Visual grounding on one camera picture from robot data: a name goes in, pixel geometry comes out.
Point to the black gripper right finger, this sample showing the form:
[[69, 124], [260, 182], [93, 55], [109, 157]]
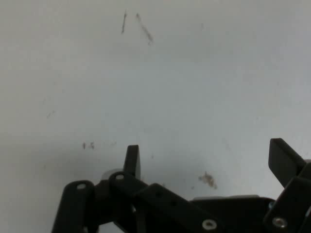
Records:
[[291, 199]]

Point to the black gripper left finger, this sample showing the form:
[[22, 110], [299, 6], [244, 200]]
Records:
[[150, 206]]

